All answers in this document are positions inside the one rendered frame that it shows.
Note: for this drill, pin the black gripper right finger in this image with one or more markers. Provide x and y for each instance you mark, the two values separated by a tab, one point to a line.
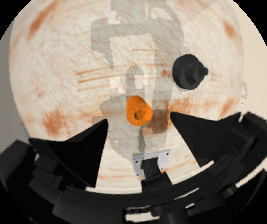
201	135

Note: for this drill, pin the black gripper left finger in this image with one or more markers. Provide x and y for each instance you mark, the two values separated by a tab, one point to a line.
81	155

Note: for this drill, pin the orange cone-shaped knob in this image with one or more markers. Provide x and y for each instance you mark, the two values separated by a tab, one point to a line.
137	111

